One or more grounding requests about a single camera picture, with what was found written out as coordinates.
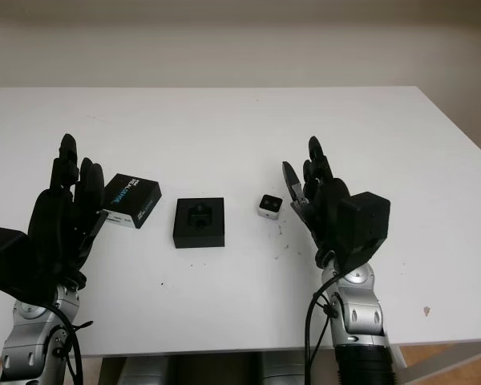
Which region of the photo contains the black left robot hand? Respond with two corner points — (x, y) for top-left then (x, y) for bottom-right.
(26, 134), (107, 288)

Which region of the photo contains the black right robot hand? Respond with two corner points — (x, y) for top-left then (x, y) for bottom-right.
(281, 135), (354, 270)

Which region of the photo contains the black RealSense box lid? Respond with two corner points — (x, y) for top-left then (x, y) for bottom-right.
(102, 172), (163, 230)

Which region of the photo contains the black box base with insert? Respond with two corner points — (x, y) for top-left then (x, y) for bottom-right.
(171, 197), (226, 249)

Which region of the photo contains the grey right robot thigh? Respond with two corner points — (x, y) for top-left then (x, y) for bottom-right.
(260, 351), (309, 385)

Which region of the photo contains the grey robot thigh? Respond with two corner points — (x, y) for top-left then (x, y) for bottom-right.
(260, 351), (309, 385)
(119, 352), (173, 385)

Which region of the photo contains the grey left robot thigh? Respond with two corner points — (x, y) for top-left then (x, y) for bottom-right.
(119, 352), (173, 385)

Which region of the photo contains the dark robot waist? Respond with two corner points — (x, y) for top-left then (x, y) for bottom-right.
(172, 352), (261, 385)

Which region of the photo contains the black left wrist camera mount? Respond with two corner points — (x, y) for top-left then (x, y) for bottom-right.
(0, 225), (59, 300)

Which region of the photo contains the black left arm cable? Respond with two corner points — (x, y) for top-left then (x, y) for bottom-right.
(50, 300), (95, 385)

